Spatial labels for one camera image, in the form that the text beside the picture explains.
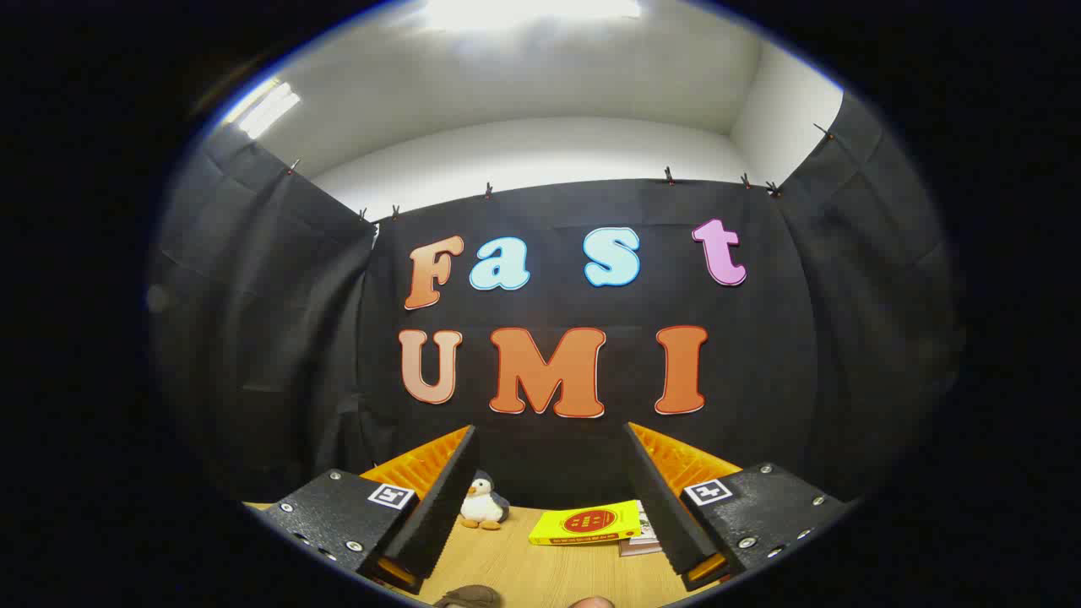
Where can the row of black cloth clips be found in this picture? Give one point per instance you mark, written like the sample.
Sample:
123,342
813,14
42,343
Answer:
670,177

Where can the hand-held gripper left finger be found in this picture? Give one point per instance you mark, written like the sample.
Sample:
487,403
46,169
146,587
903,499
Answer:
443,515

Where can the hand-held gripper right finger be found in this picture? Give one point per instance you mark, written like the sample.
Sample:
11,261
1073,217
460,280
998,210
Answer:
663,515

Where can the ceiling light panel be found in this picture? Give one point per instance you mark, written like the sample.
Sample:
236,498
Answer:
263,110

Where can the yellow book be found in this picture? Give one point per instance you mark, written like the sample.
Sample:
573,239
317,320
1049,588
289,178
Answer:
587,523

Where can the white illustrated book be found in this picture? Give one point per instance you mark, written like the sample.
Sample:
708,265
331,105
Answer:
646,532

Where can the penguin plush toy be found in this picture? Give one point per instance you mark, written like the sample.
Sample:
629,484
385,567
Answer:
481,507

